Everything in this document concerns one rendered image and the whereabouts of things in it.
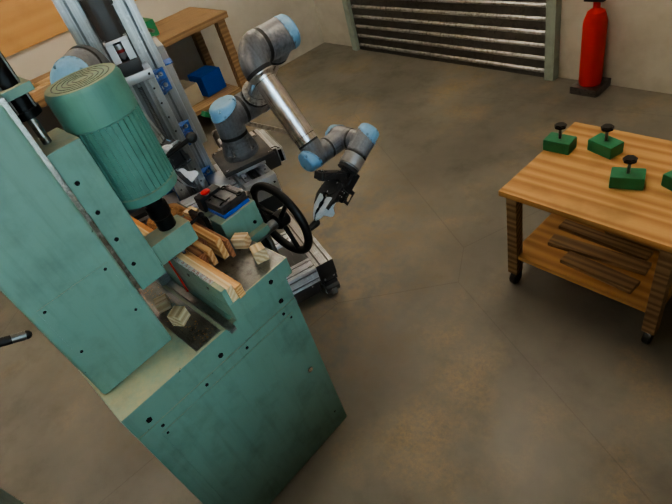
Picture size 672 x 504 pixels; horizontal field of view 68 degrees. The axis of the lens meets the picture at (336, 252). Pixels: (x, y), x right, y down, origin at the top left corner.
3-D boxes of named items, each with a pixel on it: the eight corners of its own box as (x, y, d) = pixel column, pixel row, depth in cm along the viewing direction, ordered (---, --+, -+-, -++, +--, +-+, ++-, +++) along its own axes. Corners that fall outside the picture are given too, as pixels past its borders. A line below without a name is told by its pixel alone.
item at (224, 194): (250, 200, 154) (243, 186, 150) (222, 221, 149) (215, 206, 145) (225, 190, 162) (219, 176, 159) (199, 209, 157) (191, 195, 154)
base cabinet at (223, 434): (349, 416, 199) (297, 296, 154) (240, 541, 174) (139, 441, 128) (278, 364, 228) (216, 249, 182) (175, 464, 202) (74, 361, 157)
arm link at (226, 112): (213, 136, 206) (199, 106, 197) (238, 120, 211) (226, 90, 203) (229, 142, 198) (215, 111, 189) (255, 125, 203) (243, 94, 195)
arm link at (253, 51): (226, 36, 153) (318, 169, 162) (254, 22, 158) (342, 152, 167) (218, 53, 164) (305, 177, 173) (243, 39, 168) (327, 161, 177)
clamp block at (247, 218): (265, 222, 159) (255, 200, 153) (232, 248, 153) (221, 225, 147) (237, 210, 168) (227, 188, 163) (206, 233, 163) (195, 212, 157)
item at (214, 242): (229, 255, 146) (220, 237, 141) (224, 259, 145) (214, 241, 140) (196, 236, 157) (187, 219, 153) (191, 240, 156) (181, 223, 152)
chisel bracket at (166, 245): (201, 242, 145) (189, 220, 140) (162, 272, 139) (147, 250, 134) (188, 235, 150) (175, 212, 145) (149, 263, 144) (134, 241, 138)
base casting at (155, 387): (296, 297, 154) (287, 276, 148) (139, 441, 129) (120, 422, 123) (215, 250, 182) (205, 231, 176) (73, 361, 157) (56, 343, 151)
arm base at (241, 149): (220, 153, 215) (211, 133, 208) (252, 139, 218) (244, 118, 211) (230, 167, 204) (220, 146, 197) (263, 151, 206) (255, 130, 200)
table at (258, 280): (316, 252, 147) (310, 237, 143) (238, 321, 133) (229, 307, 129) (204, 199, 185) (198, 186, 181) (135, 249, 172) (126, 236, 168)
